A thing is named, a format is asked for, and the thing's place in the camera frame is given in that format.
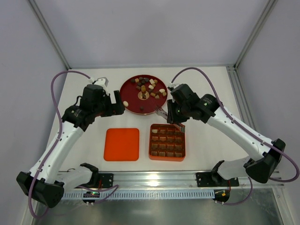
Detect silver metal tongs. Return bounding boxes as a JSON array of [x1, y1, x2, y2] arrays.
[[155, 106, 185, 133]]

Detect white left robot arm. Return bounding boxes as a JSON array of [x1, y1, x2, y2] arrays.
[[16, 84, 125, 208]]

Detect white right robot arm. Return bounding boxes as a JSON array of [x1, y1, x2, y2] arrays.
[[167, 84, 285, 183]]

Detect brown chocolate on centre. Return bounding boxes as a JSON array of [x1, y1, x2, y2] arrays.
[[141, 85, 146, 93]]

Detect orange chocolate box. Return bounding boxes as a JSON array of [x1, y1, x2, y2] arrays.
[[149, 124, 186, 162]]

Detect round dark red tray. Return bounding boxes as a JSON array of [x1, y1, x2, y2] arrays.
[[120, 75, 168, 115]]

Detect orange box lid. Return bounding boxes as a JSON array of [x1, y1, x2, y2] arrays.
[[104, 128, 140, 162]]

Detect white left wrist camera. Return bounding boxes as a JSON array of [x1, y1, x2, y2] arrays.
[[89, 77, 109, 89]]

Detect aluminium mounting rail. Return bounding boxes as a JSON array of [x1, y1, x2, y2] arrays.
[[58, 170, 284, 188]]

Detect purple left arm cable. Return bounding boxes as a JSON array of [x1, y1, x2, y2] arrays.
[[27, 69, 120, 219]]

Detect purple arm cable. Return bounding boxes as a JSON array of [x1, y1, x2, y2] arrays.
[[27, 69, 120, 219], [170, 67, 300, 206]]

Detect perforated cable duct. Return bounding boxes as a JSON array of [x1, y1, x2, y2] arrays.
[[62, 189, 215, 201]]

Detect left aluminium frame post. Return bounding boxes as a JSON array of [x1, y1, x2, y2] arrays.
[[27, 0, 71, 69]]

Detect aluminium frame post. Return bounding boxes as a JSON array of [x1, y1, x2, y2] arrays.
[[27, 0, 71, 69], [234, 0, 278, 70]]

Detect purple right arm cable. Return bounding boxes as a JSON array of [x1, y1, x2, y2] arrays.
[[170, 67, 300, 206]]

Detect right aluminium frame post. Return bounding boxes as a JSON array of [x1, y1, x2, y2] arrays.
[[234, 0, 278, 70]]

